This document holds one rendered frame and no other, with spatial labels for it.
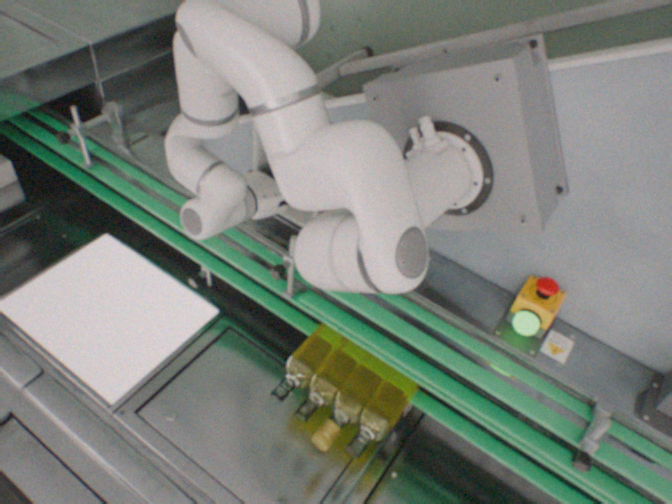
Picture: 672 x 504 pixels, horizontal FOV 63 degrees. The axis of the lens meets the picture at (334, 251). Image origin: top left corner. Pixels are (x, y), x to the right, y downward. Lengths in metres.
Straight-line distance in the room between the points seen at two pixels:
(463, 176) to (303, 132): 0.30
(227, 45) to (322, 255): 0.25
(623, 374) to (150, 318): 0.98
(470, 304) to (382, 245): 0.51
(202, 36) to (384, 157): 0.23
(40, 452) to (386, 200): 0.93
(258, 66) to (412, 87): 0.32
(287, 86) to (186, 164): 0.40
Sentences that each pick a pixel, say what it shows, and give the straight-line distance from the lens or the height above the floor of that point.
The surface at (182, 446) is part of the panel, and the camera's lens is 1.18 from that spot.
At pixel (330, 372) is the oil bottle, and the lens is 1.08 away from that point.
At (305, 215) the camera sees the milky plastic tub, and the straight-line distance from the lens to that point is 1.21.
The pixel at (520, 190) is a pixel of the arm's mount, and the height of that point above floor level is 0.87.
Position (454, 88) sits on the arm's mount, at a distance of 0.83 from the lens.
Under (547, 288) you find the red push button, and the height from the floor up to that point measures 0.80.
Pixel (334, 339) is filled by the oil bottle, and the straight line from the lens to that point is 1.12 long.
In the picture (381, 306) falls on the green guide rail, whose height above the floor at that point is 0.93.
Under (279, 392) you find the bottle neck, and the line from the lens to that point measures 1.06.
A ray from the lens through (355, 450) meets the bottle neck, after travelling 1.02.
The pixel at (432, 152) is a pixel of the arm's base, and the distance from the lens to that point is 0.83.
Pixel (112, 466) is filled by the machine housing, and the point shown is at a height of 1.39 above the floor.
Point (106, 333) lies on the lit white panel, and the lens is 1.35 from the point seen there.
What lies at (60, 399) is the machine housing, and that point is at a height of 1.36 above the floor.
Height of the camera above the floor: 1.56
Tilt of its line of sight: 37 degrees down
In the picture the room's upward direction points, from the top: 133 degrees counter-clockwise
